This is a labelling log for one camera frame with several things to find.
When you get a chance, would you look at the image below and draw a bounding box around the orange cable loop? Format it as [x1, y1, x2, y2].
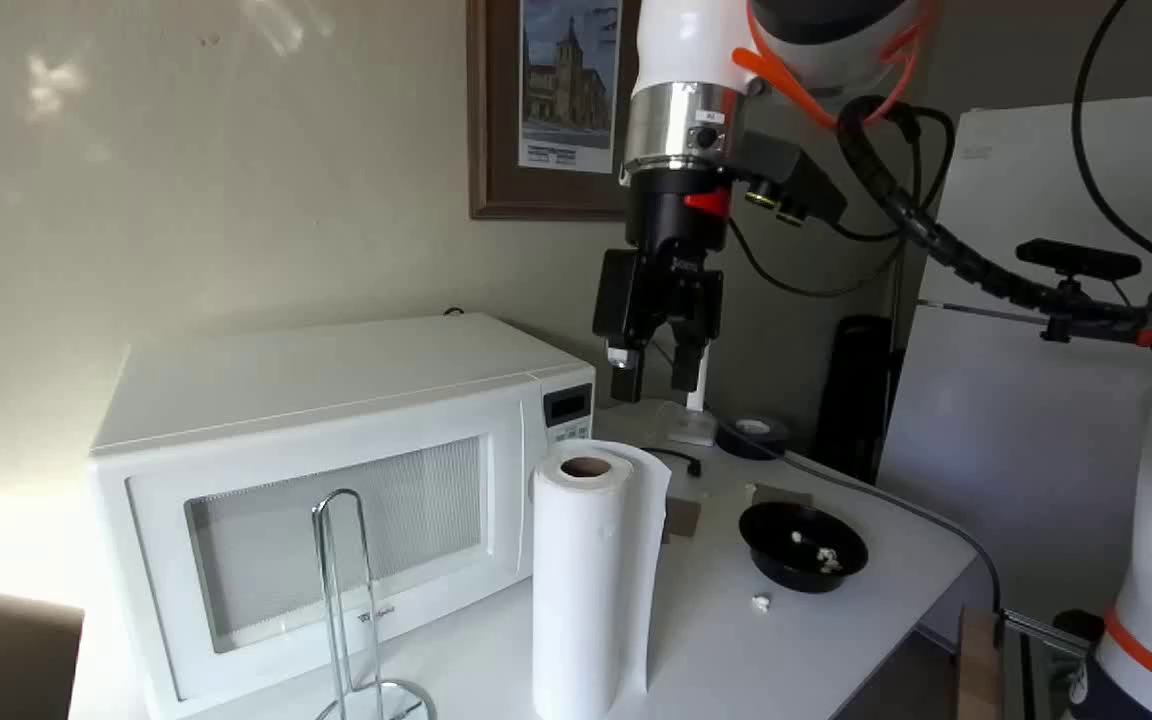
[733, 4, 936, 133]

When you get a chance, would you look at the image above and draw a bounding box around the black camera bar on mount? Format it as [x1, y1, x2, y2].
[1014, 234, 1148, 349]

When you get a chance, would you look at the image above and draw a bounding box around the large white board panel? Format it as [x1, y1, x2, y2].
[871, 86, 1152, 631]

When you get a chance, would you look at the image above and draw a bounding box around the thin black lamp cable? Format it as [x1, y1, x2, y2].
[785, 453, 1014, 619]

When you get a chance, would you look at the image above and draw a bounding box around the thin black hanging cable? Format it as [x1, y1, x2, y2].
[1067, 0, 1152, 273]

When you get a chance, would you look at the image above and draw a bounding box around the black connector box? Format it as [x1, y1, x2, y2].
[733, 128, 853, 233]

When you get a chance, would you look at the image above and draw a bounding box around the white microwave oven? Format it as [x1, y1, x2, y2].
[90, 307, 606, 717]

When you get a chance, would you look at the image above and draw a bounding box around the thick black cable bundle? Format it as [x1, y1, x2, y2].
[831, 93, 1152, 361]

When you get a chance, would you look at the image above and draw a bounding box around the metal wire towel stand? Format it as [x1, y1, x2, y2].
[309, 483, 441, 720]

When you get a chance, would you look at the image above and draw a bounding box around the white paper towel roll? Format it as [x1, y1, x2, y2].
[530, 436, 676, 720]

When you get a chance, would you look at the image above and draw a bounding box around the brown framed picture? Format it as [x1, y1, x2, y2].
[466, 0, 650, 225]

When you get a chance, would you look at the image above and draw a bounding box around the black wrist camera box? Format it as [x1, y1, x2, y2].
[589, 243, 650, 340]

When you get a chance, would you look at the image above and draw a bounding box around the tall black box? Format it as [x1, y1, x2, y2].
[808, 310, 906, 488]

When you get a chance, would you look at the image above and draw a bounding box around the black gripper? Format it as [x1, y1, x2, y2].
[606, 171, 738, 408]

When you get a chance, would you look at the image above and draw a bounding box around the black round bowl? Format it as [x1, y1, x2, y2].
[738, 497, 871, 597]

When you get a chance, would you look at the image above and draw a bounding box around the small brown cardboard piece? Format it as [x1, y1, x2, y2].
[666, 491, 710, 539]

